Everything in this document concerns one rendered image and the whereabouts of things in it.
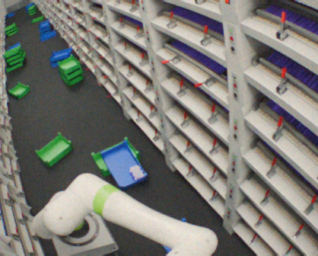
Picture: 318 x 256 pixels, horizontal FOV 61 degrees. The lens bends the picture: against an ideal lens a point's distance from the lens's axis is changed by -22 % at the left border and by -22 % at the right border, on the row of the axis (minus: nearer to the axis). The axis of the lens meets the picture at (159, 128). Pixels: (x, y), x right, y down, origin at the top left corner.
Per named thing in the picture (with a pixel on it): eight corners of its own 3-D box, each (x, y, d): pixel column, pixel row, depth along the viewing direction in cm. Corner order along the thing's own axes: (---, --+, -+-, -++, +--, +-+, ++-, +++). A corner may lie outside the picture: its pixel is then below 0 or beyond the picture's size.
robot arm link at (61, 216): (27, 224, 129) (36, 212, 87) (46, 206, 139) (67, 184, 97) (44, 244, 130) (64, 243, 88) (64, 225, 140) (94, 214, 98)
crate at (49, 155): (49, 168, 243) (45, 161, 238) (38, 158, 255) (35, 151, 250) (73, 148, 259) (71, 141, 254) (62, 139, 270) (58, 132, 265)
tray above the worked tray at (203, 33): (230, 70, 118) (218, 42, 109) (153, 27, 162) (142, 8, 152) (261, 46, 120) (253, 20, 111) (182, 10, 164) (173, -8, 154)
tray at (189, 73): (231, 113, 131) (225, 96, 124) (158, 58, 174) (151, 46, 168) (262, 85, 133) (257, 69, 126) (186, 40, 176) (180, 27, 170)
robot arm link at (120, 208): (107, 226, 99) (99, 205, 93) (128, 206, 107) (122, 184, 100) (202, 272, 80) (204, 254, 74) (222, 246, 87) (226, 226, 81)
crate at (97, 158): (103, 177, 230) (100, 169, 225) (93, 161, 245) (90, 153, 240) (141, 160, 240) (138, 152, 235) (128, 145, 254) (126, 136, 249)
